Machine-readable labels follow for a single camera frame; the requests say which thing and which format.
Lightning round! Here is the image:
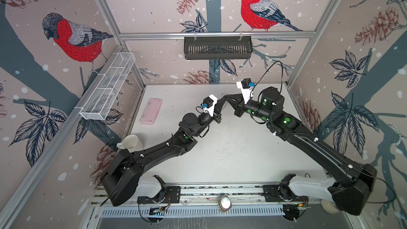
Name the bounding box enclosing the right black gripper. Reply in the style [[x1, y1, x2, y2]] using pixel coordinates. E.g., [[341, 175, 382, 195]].
[[226, 92, 275, 123]]

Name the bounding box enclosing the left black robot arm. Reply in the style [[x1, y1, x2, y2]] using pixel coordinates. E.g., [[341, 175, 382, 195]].
[[101, 98, 227, 207]]

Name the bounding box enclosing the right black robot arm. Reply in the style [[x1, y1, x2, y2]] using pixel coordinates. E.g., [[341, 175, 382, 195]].
[[219, 87, 377, 216]]

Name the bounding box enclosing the black hanging basket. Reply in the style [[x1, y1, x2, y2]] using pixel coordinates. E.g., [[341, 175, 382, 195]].
[[184, 36, 253, 60]]

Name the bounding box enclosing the pink plastic case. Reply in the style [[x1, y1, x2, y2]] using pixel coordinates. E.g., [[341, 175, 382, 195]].
[[140, 98, 163, 125]]

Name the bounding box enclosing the white paper cup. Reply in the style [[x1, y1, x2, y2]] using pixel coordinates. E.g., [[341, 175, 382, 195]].
[[116, 135, 144, 153]]

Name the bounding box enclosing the small round lamp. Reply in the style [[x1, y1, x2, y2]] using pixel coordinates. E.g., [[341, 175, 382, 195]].
[[218, 195, 232, 213]]

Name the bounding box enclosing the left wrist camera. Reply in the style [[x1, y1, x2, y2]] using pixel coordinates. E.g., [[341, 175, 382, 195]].
[[201, 94, 218, 117]]

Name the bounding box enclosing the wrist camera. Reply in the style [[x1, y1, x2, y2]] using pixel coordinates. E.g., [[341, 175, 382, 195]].
[[201, 94, 218, 117], [236, 78, 255, 104]]

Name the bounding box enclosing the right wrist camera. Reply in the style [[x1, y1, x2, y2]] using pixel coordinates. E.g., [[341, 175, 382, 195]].
[[236, 78, 255, 104]]

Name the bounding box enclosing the horizontal aluminium frame bar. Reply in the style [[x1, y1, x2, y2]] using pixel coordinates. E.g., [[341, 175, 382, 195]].
[[119, 31, 316, 41]]

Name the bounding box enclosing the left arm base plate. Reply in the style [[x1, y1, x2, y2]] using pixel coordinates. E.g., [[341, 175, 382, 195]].
[[137, 186, 181, 204]]

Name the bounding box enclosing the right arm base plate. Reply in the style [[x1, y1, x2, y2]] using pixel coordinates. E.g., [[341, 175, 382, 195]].
[[262, 184, 308, 202]]

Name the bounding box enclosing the white wire mesh shelf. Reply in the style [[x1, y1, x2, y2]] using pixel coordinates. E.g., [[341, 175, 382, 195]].
[[79, 52, 135, 120]]

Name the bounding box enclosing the white slotted cable duct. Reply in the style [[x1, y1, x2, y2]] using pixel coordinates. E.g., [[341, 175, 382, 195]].
[[100, 205, 285, 218]]

